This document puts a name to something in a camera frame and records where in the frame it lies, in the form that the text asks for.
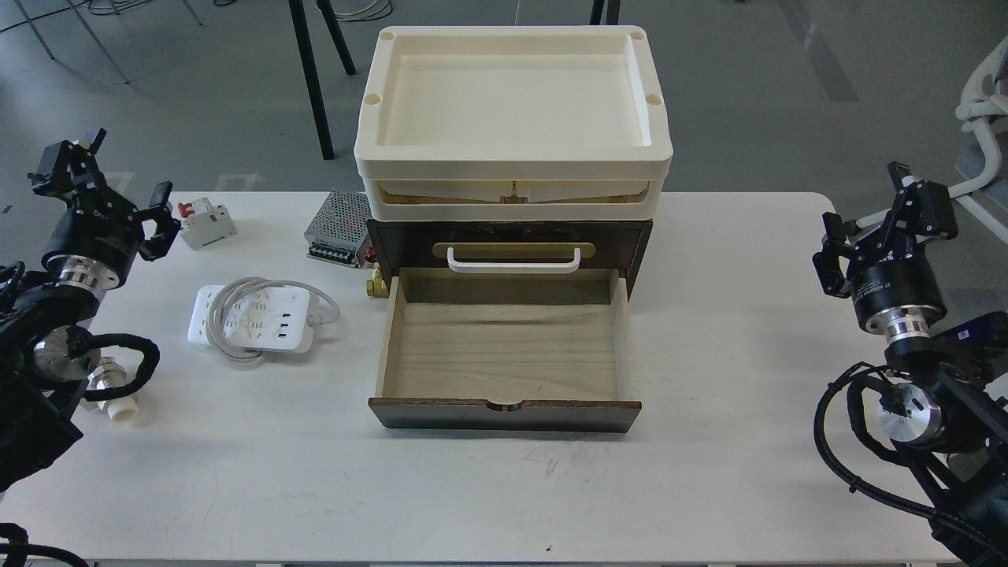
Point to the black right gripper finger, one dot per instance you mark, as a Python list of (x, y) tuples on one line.
[(834, 246), (922, 211)]

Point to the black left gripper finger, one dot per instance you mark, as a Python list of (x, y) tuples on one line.
[(166, 227), (69, 166)]

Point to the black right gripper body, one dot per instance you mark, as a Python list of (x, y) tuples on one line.
[(888, 277)]

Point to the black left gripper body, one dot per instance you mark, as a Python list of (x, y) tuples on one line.
[(99, 225)]

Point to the white power strip with cable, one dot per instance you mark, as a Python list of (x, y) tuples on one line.
[(250, 317)]

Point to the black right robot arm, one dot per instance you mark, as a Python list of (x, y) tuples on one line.
[(926, 409)]

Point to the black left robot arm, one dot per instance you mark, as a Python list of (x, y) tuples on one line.
[(49, 361)]

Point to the white red circuit breaker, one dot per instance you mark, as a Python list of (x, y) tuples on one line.
[(203, 223)]

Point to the white office chair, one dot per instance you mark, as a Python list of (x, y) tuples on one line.
[(982, 111)]

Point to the metal mesh power supply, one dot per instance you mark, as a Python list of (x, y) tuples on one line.
[(339, 231)]

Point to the brass valve fitting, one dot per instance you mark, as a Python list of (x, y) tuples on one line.
[(376, 286)]

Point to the open wooden drawer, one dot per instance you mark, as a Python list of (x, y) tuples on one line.
[(507, 352)]

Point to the cream plastic tray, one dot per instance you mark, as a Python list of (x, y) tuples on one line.
[(513, 123)]

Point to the white drawer handle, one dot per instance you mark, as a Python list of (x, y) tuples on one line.
[(513, 267)]

